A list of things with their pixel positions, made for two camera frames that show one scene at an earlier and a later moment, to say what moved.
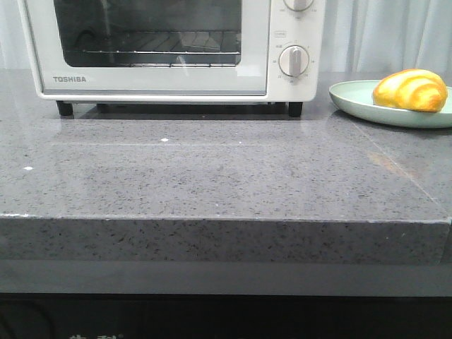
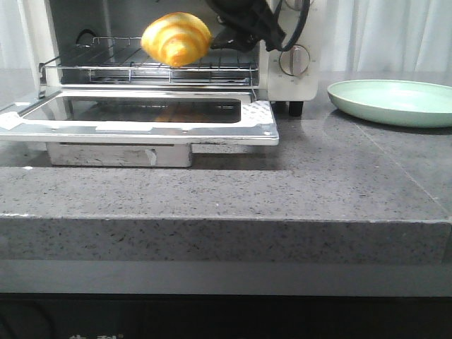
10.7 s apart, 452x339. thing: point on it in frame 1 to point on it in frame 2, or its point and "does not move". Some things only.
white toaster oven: x=174 y=51 does not move
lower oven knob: x=294 y=60 does not move
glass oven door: x=150 y=48 to x=210 y=117
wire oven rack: x=171 y=42 to x=123 y=59
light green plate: x=355 y=98 does not move
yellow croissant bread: x=412 y=89 to x=176 y=38
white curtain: x=381 y=36 does not move
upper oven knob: x=298 y=5 does not move
